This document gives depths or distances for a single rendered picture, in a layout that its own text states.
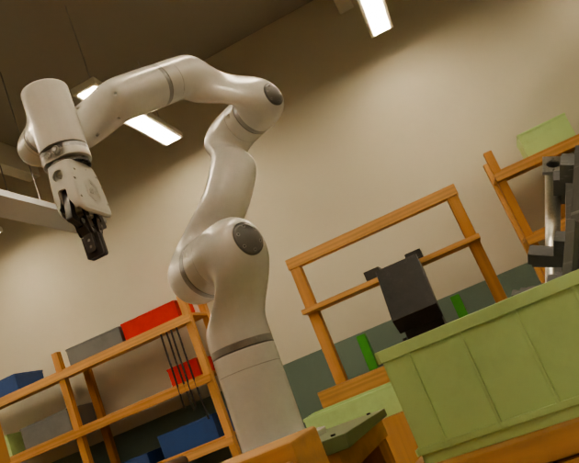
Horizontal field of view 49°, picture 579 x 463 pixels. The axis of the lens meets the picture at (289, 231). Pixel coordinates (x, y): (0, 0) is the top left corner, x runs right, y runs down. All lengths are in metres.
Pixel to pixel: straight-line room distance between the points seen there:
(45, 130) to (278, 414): 0.63
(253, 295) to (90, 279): 6.25
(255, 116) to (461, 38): 5.38
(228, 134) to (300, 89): 5.33
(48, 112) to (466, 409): 0.83
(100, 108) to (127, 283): 5.87
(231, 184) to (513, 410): 0.69
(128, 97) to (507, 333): 0.81
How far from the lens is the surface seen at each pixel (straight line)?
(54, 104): 1.21
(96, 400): 7.14
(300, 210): 6.44
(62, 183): 1.13
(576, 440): 0.90
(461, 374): 0.93
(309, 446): 0.87
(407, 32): 6.76
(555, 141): 5.78
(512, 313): 0.91
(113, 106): 1.29
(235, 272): 1.13
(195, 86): 1.42
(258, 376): 1.15
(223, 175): 1.31
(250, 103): 1.39
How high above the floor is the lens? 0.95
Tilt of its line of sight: 13 degrees up
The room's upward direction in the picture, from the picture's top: 22 degrees counter-clockwise
